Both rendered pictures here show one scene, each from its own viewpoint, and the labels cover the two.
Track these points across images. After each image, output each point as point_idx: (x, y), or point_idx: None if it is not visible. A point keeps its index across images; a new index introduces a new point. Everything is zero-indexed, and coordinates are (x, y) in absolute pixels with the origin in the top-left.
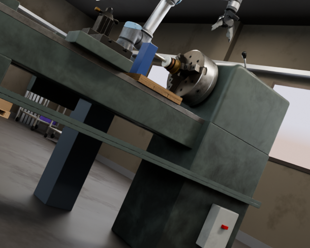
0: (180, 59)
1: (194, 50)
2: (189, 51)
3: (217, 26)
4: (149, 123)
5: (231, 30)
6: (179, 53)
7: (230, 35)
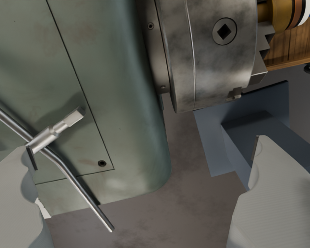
0: (258, 45)
1: (257, 32)
2: (254, 60)
3: (269, 162)
4: None
5: None
6: (265, 70)
7: (14, 175)
